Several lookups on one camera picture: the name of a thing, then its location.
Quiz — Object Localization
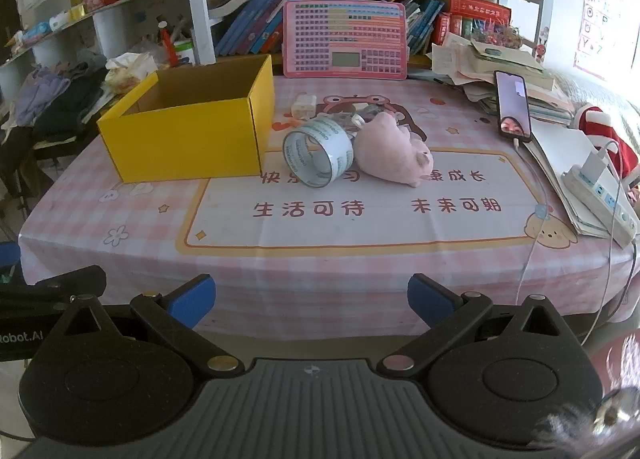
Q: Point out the stack of papers and booklets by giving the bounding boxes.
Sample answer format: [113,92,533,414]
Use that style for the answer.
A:
[430,32,576,125]

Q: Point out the row of blue books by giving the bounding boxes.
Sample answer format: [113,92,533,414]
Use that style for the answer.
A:
[215,0,446,57]

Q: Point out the alphabet wall poster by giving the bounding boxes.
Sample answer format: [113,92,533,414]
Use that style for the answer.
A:
[574,0,640,82]

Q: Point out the green and white container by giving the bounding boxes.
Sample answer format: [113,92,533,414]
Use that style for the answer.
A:
[172,38,197,66]

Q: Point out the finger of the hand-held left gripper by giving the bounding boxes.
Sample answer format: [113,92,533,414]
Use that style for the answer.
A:
[0,241,22,271]
[0,265,107,311]

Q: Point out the pile of clothes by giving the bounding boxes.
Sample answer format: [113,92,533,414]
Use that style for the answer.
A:
[0,62,108,150]

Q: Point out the white phone cable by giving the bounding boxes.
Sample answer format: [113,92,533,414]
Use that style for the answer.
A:
[510,139,551,310]

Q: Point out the red bottle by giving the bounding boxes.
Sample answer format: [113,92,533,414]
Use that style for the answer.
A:
[158,22,178,67]

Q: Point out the smartphone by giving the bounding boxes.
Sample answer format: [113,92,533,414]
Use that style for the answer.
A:
[494,70,533,142]

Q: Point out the small grey item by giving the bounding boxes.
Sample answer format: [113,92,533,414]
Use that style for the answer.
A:
[357,104,390,126]

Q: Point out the open white book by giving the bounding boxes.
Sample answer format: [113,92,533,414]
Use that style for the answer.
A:
[207,0,286,20]

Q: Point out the pink learning board toy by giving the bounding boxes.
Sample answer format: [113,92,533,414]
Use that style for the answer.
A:
[283,0,409,80]

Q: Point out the red and white cloth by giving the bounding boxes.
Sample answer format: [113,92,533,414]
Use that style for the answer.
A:
[572,104,640,190]

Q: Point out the white adapter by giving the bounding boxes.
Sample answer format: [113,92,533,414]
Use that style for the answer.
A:
[582,149,618,182]

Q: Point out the tissue pack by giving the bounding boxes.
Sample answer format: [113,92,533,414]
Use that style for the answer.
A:
[104,52,160,95]

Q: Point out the white charger plug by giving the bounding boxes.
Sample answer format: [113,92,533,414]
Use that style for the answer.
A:
[291,94,316,119]

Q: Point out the red book box set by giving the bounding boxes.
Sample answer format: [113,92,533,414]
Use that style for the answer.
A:
[432,0,512,45]

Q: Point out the grey furry cuff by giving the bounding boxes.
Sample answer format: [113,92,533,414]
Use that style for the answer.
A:
[530,334,640,459]

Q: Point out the pink plush pig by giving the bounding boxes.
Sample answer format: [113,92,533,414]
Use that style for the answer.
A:
[354,112,434,187]

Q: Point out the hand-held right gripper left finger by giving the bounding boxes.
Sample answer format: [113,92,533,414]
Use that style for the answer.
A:
[50,275,246,375]

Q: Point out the white paper sheets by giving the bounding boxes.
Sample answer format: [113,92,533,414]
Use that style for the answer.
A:
[520,119,616,240]

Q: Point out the clear tape roll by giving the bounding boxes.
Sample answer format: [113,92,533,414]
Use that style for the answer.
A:
[282,119,356,188]

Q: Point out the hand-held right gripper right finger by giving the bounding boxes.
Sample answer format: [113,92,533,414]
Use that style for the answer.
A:
[377,274,576,380]

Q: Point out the yellow cardboard box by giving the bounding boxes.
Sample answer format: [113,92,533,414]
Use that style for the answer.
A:
[96,54,276,185]

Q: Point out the white power strip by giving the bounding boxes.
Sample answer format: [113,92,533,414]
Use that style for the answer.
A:
[560,164,638,247]

